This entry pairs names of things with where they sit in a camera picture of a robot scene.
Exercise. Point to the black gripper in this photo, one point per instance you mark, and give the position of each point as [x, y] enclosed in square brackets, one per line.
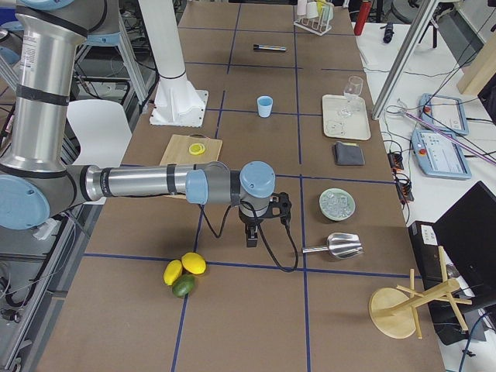
[250, 222]

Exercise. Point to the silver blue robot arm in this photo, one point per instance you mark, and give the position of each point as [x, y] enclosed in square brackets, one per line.
[36, 185]

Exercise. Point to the yellow lemon slice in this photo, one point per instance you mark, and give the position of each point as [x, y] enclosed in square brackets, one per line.
[196, 149]

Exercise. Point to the light blue cup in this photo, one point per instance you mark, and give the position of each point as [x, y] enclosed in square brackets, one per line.
[264, 106]

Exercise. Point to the wooden cup tree stand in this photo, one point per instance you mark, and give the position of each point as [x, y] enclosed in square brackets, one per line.
[394, 310]

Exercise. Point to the green lime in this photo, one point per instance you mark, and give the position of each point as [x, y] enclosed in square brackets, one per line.
[183, 285]

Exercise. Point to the green bowl of ice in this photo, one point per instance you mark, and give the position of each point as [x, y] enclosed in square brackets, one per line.
[336, 204]

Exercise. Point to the steel ice scoop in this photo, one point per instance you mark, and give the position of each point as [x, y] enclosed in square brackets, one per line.
[339, 246]

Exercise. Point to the wooden cutting board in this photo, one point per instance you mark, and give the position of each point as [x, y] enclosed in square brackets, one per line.
[177, 153]

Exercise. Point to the grey folded cloth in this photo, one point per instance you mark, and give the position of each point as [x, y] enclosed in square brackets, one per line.
[348, 154]

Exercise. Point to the beige bear tray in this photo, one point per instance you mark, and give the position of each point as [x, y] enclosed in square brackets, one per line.
[354, 127]

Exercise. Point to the black power strip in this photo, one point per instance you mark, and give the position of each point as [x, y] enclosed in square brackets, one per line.
[402, 181]

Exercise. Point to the clear wine glass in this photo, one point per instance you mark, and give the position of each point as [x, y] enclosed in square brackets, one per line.
[351, 91]

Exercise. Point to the steel muddler black tip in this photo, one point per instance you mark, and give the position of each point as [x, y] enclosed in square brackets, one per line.
[269, 48]

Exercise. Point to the white chair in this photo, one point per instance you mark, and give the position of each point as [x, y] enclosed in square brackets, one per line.
[102, 129]

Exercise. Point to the blue teach pendant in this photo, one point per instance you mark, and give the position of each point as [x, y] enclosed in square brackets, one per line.
[438, 156]
[444, 112]

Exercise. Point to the black computer monitor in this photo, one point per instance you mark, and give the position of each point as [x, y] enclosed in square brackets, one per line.
[467, 234]

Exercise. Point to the red bottle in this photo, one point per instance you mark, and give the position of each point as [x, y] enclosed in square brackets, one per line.
[362, 17]

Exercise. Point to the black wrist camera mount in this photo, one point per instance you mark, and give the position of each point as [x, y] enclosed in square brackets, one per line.
[280, 207]

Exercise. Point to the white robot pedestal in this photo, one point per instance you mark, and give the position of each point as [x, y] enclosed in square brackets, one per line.
[177, 102]

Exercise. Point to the aluminium frame post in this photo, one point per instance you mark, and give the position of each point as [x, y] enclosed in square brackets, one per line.
[420, 22]

